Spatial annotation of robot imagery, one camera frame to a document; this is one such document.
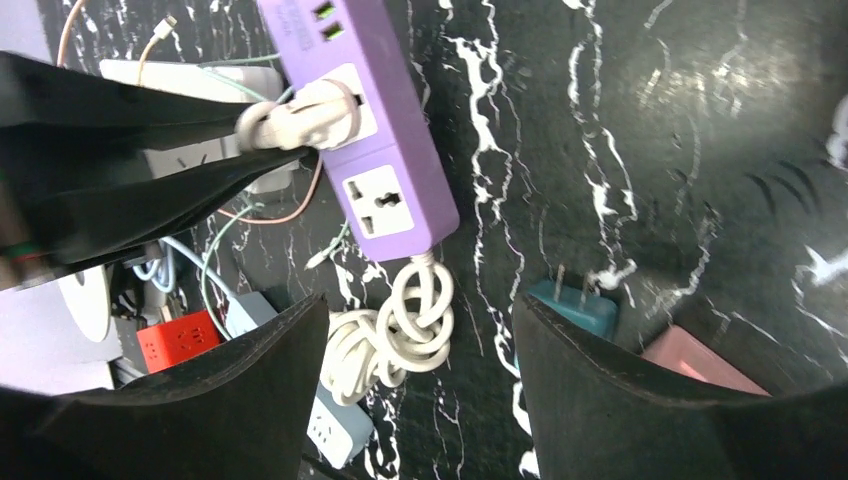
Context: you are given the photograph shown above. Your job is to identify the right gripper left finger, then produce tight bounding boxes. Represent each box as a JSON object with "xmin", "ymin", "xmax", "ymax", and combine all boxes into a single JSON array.
[{"xmin": 1, "ymin": 295, "xmax": 329, "ymax": 479}]

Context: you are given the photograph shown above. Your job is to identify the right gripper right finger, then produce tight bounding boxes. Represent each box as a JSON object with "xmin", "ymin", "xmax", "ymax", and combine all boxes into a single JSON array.
[{"xmin": 512, "ymin": 294, "xmax": 847, "ymax": 479}]

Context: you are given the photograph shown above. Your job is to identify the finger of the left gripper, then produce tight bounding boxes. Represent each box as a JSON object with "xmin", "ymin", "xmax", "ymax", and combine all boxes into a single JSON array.
[
  {"xmin": 1, "ymin": 147, "xmax": 310, "ymax": 265},
  {"xmin": 1, "ymin": 51, "xmax": 248, "ymax": 149}
]

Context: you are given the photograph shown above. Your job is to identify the blue power strip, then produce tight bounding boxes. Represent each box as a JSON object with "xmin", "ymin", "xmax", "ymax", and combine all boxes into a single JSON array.
[{"xmin": 224, "ymin": 292, "xmax": 374, "ymax": 469}]

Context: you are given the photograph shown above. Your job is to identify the pink cube socket adapter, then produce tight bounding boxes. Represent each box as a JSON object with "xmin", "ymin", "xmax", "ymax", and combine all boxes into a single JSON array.
[{"xmin": 641, "ymin": 325, "xmax": 770, "ymax": 396}]

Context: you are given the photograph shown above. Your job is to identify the red cube socket adapter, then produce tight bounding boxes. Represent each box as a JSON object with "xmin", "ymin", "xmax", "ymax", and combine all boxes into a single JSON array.
[{"xmin": 136, "ymin": 311, "xmax": 221, "ymax": 374}]

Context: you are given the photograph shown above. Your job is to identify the purple cube socket adapter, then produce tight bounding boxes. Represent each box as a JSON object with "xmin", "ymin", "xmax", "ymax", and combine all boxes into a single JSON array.
[{"xmin": 258, "ymin": 1, "xmax": 459, "ymax": 261}]

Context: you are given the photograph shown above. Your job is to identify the teal charger plug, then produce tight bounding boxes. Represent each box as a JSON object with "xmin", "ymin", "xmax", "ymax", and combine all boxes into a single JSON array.
[{"xmin": 528, "ymin": 264, "xmax": 618, "ymax": 341}]

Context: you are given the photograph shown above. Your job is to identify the white filament spool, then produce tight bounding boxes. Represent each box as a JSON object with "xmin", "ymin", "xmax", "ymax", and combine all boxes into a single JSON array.
[{"xmin": 58, "ymin": 266, "xmax": 111, "ymax": 342}]

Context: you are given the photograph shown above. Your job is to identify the light blue power cord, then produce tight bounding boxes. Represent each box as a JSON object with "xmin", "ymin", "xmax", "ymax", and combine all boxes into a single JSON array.
[{"xmin": 129, "ymin": 235, "xmax": 236, "ymax": 303}]

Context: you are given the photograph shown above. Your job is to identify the coiled white power cord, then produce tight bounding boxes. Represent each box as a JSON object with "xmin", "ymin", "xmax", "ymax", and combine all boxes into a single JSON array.
[{"xmin": 321, "ymin": 254, "xmax": 458, "ymax": 409}]

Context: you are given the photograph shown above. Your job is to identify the thin pink cable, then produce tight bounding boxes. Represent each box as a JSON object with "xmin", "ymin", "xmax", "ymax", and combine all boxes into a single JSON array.
[{"xmin": 56, "ymin": 0, "xmax": 326, "ymax": 227}]

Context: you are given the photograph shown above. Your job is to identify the white strip power cord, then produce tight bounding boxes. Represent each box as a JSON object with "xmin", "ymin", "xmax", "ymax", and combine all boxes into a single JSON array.
[{"xmin": 235, "ymin": 78, "xmax": 362, "ymax": 154}]

